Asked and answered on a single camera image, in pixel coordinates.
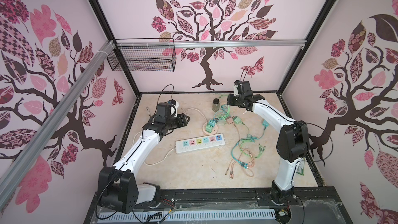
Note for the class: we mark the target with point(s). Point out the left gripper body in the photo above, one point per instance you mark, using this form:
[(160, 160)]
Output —
[(174, 122)]

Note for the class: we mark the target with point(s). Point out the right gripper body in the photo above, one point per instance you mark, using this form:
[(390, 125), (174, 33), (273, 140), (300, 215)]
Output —
[(235, 100)]

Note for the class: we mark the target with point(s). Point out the pink charger plug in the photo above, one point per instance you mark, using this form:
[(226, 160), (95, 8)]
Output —
[(229, 120)]

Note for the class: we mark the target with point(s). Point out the teal charger plug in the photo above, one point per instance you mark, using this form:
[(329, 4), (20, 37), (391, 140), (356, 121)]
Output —
[(212, 123), (265, 124)]

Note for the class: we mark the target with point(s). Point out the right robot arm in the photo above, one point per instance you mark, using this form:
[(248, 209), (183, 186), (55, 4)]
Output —
[(293, 140)]

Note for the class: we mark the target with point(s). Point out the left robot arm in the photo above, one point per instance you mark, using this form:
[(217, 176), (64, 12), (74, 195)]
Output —
[(118, 189)]

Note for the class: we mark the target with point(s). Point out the white multicolour power strip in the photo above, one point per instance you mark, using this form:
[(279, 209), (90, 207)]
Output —
[(200, 143)]

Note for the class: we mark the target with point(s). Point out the round pink power socket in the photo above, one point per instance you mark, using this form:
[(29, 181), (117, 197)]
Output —
[(215, 129)]

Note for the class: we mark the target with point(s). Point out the green snack packet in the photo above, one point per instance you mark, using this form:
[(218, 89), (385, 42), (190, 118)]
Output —
[(300, 166)]

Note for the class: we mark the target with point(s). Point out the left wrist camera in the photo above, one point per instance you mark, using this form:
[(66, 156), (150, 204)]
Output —
[(174, 107)]

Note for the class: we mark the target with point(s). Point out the black wire basket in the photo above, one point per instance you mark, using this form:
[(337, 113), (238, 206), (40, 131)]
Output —
[(143, 54)]

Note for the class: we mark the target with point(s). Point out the white cable duct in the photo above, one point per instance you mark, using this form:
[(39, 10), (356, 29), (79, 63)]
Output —
[(204, 216)]

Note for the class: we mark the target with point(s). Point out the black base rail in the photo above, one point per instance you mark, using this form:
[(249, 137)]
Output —
[(308, 205)]

